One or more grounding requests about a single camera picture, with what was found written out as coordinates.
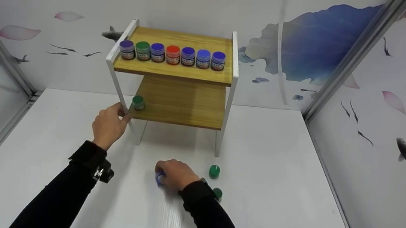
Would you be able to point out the person's left hand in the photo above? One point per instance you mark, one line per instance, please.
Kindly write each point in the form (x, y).
(108, 126)

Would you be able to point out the person's right hand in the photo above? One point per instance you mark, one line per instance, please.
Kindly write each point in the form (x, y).
(178, 175)

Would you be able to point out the person's left fingers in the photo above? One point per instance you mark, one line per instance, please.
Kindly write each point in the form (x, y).
(116, 108)

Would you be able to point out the person's left thumb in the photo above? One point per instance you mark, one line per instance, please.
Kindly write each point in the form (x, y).
(127, 118)

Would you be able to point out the person's right fingers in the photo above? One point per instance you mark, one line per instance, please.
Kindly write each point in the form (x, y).
(161, 165)

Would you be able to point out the blue-lidded paint jar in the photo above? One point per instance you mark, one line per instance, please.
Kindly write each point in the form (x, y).
(159, 178)

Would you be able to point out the wooden two-tier shelf white frame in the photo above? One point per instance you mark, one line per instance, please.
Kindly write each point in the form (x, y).
(181, 102)

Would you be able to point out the person's left forearm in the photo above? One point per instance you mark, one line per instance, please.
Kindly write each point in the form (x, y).
(54, 200)

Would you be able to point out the green-lidded paint jar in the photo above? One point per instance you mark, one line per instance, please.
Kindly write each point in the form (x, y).
(214, 171)
(138, 102)
(218, 193)

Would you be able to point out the black wrist band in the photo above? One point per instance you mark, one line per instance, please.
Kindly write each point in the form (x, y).
(89, 158)
(196, 193)

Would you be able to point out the row of paint jars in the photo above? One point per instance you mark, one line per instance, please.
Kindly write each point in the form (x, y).
(173, 55)

